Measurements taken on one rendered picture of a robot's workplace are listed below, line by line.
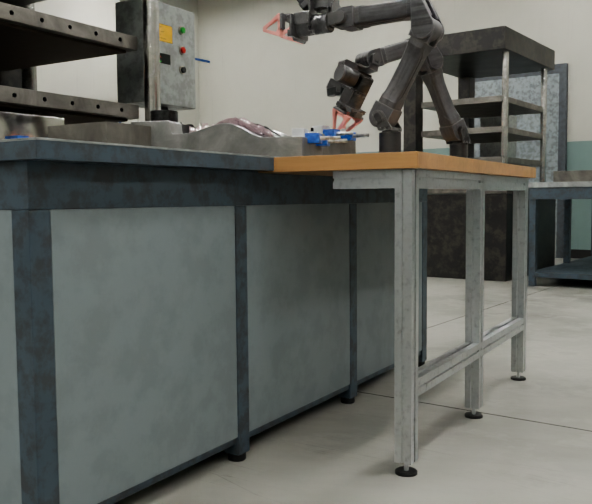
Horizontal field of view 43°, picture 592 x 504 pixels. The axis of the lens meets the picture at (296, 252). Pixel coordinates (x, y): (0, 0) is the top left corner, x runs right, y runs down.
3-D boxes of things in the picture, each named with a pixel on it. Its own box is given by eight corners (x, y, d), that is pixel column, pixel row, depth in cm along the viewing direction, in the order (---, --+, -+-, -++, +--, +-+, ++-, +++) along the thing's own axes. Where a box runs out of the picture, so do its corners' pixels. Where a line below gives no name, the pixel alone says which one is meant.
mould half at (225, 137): (322, 161, 224) (322, 124, 223) (302, 156, 199) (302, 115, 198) (169, 164, 236) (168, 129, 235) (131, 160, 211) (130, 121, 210)
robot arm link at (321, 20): (307, 9, 217) (328, 5, 214) (317, 13, 222) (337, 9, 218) (308, 33, 217) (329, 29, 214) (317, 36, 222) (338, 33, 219)
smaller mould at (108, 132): (151, 154, 184) (151, 126, 183) (107, 151, 171) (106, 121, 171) (94, 157, 194) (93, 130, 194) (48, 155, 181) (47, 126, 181)
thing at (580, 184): (669, 270, 689) (672, 170, 683) (621, 291, 536) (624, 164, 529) (590, 266, 730) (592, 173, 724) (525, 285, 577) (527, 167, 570)
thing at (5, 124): (66, 171, 246) (64, 118, 245) (-5, 169, 223) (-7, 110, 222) (-29, 175, 272) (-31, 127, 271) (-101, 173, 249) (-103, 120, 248)
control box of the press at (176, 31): (206, 359, 320) (200, 11, 309) (159, 374, 294) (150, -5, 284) (167, 354, 331) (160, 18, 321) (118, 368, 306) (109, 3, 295)
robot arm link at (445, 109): (458, 143, 257) (424, 55, 246) (444, 144, 262) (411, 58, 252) (469, 135, 259) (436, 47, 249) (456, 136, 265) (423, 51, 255)
